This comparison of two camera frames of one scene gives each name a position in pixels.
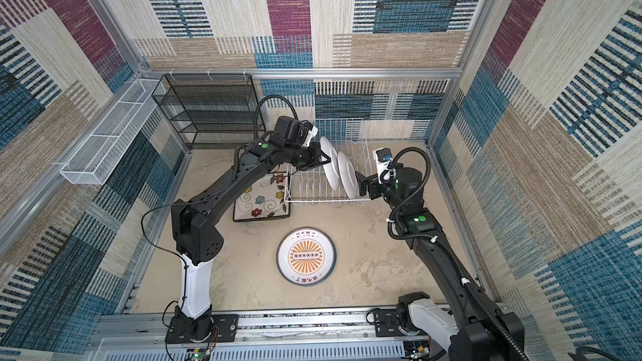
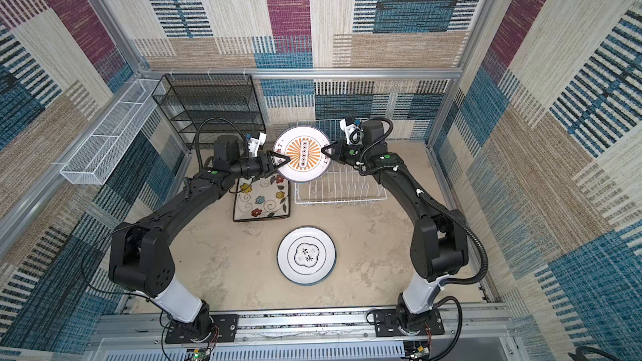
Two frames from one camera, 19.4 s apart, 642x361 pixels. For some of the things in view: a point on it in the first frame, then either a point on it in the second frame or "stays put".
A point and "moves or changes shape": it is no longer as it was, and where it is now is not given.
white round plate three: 332,168 to 306,256
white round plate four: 348,175 moves or changes shape
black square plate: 267,198 stays put
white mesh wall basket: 101,152 stays put
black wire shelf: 213,110 stays put
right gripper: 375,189 to 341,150
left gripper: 318,152 to 267,165
